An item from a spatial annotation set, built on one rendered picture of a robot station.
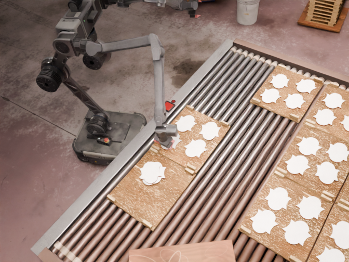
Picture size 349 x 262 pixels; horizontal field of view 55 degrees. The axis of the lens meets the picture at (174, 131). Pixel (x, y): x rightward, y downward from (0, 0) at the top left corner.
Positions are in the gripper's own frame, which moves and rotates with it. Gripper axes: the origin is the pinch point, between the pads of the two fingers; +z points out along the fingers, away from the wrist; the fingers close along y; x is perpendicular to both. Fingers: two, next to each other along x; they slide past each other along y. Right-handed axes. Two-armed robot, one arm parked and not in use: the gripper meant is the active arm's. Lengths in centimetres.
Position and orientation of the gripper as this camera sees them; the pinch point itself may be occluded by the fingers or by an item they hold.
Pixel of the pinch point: (165, 145)
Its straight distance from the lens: 212.1
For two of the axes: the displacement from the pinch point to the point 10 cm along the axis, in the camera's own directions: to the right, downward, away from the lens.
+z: 1.7, 5.2, 8.4
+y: -8.1, -4.1, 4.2
